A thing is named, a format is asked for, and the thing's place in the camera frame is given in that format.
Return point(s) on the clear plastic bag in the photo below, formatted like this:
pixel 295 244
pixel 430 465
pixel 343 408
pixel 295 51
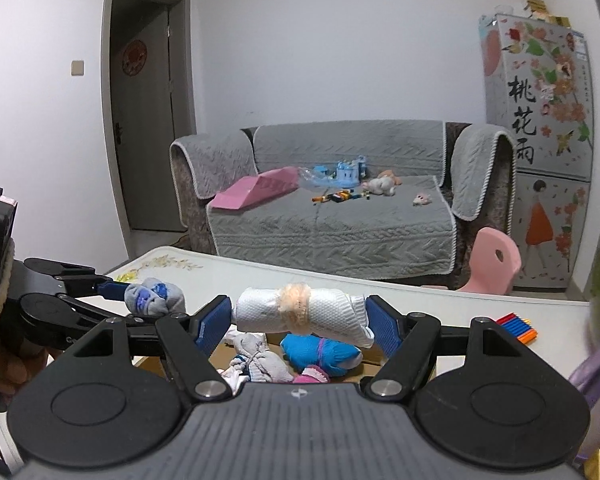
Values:
pixel 310 178

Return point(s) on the grey blue sock ball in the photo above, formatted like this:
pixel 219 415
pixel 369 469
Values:
pixel 155 300

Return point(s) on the grey sofa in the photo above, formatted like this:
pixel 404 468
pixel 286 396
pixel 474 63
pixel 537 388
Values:
pixel 192 220

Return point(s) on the stack of gold cartons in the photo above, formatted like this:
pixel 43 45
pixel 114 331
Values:
pixel 542 9

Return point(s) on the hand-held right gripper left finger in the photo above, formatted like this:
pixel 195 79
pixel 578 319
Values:
pixel 212 326

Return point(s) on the person's left hand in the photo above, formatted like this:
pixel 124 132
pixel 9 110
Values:
pixel 10 370

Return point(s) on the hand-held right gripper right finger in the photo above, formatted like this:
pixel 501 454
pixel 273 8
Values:
pixel 385 331

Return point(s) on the wall light switch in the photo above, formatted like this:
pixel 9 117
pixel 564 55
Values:
pixel 77 67

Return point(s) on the cardboard box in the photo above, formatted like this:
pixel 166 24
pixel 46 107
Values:
pixel 220 357

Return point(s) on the pink child chair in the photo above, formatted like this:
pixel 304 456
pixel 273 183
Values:
pixel 495 260

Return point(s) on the blue sock bundle pink band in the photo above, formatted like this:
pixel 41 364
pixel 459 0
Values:
pixel 325 350

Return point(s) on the grey quilted armrest cover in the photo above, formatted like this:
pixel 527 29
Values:
pixel 215 160
pixel 480 170

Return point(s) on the blue grey sock braided band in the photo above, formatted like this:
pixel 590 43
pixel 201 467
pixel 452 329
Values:
pixel 265 365

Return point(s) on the small pink toy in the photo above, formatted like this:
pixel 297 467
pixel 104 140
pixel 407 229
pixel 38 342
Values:
pixel 422 199

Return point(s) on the red round door ornament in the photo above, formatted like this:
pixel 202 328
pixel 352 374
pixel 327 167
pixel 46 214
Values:
pixel 134 55

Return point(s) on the clear glass cup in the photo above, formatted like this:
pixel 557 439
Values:
pixel 505 9

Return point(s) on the magenta fuzzy sock bundle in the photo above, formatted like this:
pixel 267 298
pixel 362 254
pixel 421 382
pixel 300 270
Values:
pixel 312 376

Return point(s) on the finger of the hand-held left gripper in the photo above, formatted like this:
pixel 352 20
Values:
pixel 112 290
pixel 142 319

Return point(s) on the white pink plush toy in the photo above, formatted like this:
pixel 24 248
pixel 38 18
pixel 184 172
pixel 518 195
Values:
pixel 384 185

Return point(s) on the dark grey door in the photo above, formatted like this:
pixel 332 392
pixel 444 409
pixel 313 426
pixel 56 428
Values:
pixel 140 160

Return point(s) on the blue toy castle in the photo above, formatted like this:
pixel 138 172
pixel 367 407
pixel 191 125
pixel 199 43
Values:
pixel 349 172

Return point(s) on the colourful brick strip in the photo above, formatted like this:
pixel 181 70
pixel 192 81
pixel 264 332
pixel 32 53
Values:
pixel 515 328

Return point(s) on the white sock roll peach band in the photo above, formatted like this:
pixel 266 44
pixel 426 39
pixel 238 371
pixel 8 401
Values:
pixel 260 310

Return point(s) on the fridge with flower decals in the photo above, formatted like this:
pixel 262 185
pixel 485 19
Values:
pixel 530 110

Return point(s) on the pink cushion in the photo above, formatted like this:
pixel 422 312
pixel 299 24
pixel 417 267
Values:
pixel 250 190

